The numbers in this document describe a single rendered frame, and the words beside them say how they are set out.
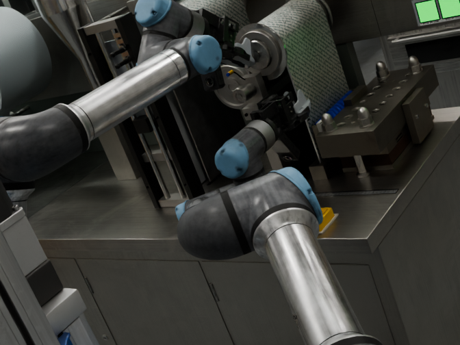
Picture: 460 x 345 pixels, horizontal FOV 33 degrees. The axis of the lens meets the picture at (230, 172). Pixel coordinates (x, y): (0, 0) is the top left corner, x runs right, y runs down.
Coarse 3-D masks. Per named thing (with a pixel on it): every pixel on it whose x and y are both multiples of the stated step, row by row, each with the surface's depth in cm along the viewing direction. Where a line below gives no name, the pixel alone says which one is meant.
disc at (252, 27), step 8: (248, 24) 186; (256, 24) 185; (240, 32) 188; (272, 32) 183; (280, 40) 183; (280, 48) 184; (280, 64) 187; (248, 72) 193; (280, 72) 188; (264, 80) 192
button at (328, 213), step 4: (324, 208) 174; (328, 208) 173; (324, 212) 172; (328, 212) 172; (332, 212) 173; (324, 216) 171; (328, 216) 172; (332, 216) 173; (324, 220) 171; (328, 220) 172; (320, 224) 169; (324, 224) 170; (320, 228) 169
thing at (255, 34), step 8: (248, 32) 186; (256, 32) 185; (264, 32) 185; (240, 40) 188; (264, 40) 185; (272, 40) 184; (272, 48) 184; (272, 56) 185; (280, 56) 185; (272, 64) 187; (256, 72) 191; (264, 72) 189; (272, 72) 188
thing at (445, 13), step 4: (440, 0) 191; (444, 0) 190; (448, 0) 189; (452, 0) 189; (456, 0) 188; (440, 4) 191; (444, 4) 191; (448, 4) 190; (452, 4) 189; (456, 4) 189; (444, 8) 191; (448, 8) 190; (452, 8) 190; (456, 8) 189; (444, 12) 192; (448, 12) 191; (452, 12) 190; (456, 12) 190; (444, 16) 192; (448, 16) 192
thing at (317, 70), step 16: (320, 48) 198; (288, 64) 186; (304, 64) 192; (320, 64) 198; (336, 64) 204; (304, 80) 191; (320, 80) 197; (336, 80) 203; (320, 96) 197; (336, 96) 203; (320, 112) 197
